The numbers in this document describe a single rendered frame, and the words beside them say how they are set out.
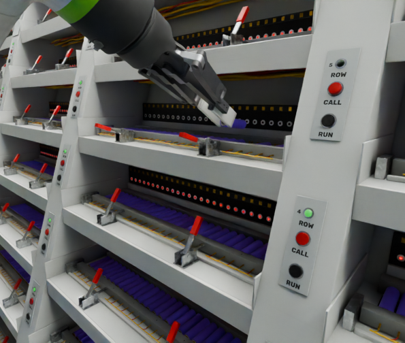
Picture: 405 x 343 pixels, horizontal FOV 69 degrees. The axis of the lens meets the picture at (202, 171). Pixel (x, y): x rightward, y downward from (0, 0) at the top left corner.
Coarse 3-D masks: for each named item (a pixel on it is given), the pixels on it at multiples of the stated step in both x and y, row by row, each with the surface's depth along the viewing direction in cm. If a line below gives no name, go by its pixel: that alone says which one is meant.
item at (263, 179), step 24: (96, 120) 83; (120, 120) 89; (144, 120) 90; (96, 144) 74; (120, 144) 67; (144, 144) 66; (288, 144) 41; (144, 168) 63; (168, 168) 57; (192, 168) 53; (216, 168) 49; (240, 168) 46; (264, 168) 43; (264, 192) 44
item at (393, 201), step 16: (368, 144) 36; (384, 144) 43; (368, 160) 37; (384, 160) 37; (400, 160) 38; (368, 176) 39; (384, 176) 38; (400, 176) 37; (368, 192) 34; (384, 192) 33; (400, 192) 32; (368, 208) 35; (384, 208) 34; (400, 208) 33; (384, 224) 34; (400, 224) 33
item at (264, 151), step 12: (108, 132) 80; (144, 132) 70; (180, 144) 62; (192, 144) 60; (228, 144) 54; (240, 144) 52; (252, 144) 51; (252, 156) 49; (264, 156) 49; (276, 156) 48
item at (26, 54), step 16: (32, 16) 128; (48, 16) 132; (16, 48) 125; (32, 48) 130; (48, 48) 135; (64, 48) 140; (16, 64) 126; (32, 64) 131; (48, 64) 136; (16, 96) 128; (32, 96) 133; (48, 96) 138; (48, 112) 139; (0, 128) 125; (0, 144) 126; (16, 144) 131; (32, 144) 136; (0, 192) 129
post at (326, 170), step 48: (336, 0) 40; (384, 0) 36; (336, 48) 39; (384, 48) 35; (384, 96) 39; (336, 144) 37; (288, 192) 40; (336, 192) 36; (336, 240) 36; (288, 288) 38; (336, 288) 36; (288, 336) 38
